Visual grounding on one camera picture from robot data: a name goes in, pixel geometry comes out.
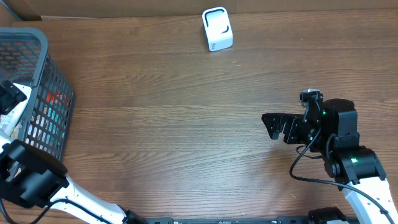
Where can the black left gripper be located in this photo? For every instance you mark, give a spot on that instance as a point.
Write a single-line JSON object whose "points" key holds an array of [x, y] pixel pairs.
{"points": [[12, 97]]}

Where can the white cosmetic tube gold cap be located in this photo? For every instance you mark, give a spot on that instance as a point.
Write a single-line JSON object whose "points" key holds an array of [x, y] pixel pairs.
{"points": [[10, 120]]}

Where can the white barcode scanner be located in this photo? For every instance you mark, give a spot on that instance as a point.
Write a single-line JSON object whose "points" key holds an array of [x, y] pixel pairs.
{"points": [[217, 28]]}

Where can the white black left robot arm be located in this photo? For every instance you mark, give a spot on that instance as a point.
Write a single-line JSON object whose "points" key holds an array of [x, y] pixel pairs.
{"points": [[32, 177]]}

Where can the grey plastic mesh basket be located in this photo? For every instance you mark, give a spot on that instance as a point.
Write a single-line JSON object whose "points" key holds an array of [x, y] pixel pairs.
{"points": [[25, 60]]}

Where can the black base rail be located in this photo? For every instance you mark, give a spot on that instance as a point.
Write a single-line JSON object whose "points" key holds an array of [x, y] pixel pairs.
{"points": [[278, 220]]}

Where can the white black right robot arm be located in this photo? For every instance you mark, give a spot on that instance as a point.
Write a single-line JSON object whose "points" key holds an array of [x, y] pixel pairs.
{"points": [[330, 129]]}

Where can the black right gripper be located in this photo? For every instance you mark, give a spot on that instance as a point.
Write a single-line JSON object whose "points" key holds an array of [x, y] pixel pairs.
{"points": [[293, 121]]}

